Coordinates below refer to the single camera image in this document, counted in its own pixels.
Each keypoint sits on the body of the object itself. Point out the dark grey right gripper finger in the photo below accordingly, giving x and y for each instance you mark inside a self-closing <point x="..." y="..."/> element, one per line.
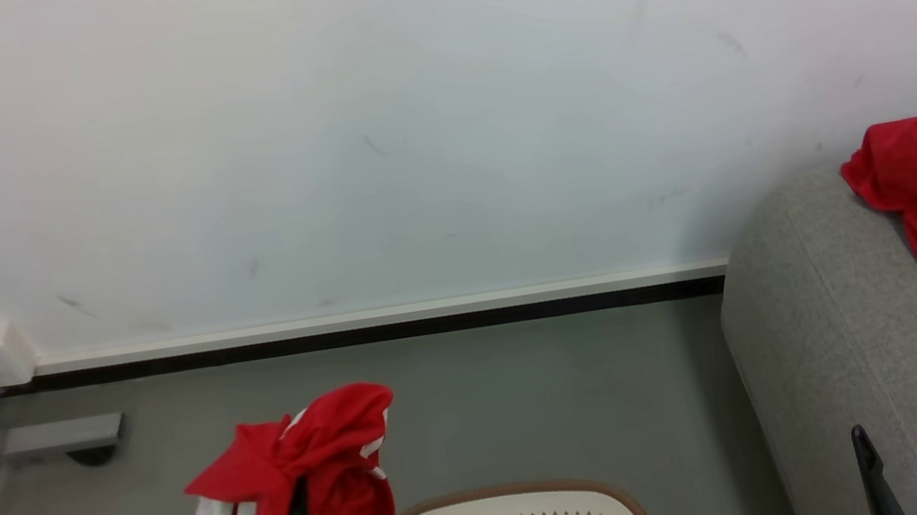
<point x="875" y="477"/>

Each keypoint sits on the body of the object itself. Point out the red and white garment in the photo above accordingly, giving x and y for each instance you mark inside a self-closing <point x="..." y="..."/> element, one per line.
<point x="325" y="459"/>

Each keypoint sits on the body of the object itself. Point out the grey fabric sofa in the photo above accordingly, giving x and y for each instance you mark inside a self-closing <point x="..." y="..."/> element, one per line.
<point x="853" y="344"/>

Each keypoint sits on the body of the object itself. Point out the black caster wheel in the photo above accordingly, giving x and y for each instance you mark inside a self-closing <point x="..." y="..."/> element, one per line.
<point x="93" y="456"/>

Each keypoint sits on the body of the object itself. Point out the white and black baseboard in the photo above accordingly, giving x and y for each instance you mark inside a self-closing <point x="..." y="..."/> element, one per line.
<point x="378" y="324"/>

